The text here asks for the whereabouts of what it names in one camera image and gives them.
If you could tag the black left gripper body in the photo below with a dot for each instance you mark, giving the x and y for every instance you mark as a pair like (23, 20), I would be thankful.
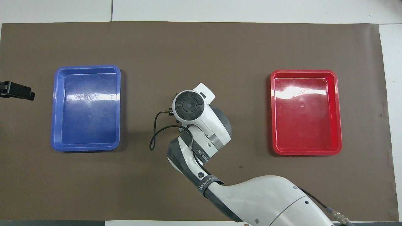
(3, 89)

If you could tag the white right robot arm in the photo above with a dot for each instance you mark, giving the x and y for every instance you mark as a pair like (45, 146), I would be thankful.
(267, 201)

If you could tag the blue plastic tray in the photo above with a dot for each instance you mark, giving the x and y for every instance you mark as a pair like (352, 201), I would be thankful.
(86, 125)

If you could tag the brown table mat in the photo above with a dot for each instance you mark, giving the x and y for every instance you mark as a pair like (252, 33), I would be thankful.
(201, 50)

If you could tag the red plastic tray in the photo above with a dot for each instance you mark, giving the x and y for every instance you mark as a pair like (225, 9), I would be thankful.
(306, 125)

